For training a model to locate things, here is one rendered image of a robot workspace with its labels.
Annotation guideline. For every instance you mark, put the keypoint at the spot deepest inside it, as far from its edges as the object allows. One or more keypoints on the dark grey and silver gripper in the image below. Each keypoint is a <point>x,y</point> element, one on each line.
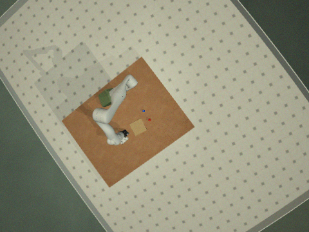
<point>124,134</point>

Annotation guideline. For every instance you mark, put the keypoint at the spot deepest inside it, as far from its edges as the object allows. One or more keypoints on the tan square mat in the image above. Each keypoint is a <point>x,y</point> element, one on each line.
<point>138,127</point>

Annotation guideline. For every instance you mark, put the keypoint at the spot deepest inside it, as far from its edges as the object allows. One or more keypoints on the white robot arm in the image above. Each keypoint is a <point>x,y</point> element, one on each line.
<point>103,116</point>

